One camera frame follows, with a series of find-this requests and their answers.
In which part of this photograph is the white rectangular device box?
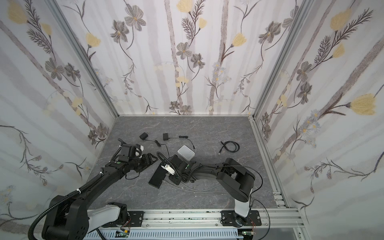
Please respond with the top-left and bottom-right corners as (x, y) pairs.
(178, 145), (196, 161)

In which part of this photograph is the grey cable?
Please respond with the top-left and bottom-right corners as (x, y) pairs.
(164, 178), (235, 194)

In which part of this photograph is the black network switch box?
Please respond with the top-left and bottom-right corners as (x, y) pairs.
(149, 165), (168, 189)

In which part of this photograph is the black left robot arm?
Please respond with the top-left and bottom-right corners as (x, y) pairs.
(28, 141), (158, 240)

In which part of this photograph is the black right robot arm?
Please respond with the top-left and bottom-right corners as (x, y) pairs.
(162, 155), (264, 228)

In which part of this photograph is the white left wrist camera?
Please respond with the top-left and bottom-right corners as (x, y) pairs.
(134, 145), (144, 158)

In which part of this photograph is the coiled black cable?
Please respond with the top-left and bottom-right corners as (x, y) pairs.
(218, 140), (241, 156)

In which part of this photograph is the white slotted cable duct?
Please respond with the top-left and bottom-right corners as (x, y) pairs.
(85, 229), (244, 240)

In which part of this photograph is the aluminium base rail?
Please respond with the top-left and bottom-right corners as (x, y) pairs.
(80, 191), (307, 240)

